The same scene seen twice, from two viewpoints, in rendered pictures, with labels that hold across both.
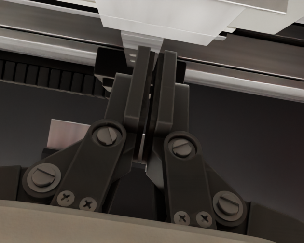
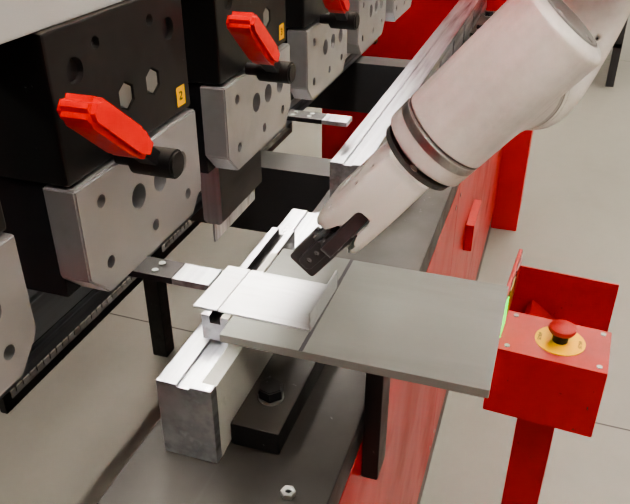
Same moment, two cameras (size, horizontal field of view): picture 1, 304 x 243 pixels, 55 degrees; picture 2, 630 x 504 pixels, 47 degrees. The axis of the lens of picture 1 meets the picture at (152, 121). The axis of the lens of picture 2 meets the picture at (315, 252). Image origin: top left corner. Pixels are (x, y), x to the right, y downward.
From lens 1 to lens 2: 70 cm
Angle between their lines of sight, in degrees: 77
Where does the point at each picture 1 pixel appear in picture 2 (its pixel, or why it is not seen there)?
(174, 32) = (223, 293)
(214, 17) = (251, 310)
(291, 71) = not seen: outside the picture
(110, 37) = not seen: hidden behind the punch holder
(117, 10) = (257, 277)
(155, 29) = (226, 286)
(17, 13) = not seen: hidden behind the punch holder
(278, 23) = (241, 333)
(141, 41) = (206, 275)
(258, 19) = (246, 326)
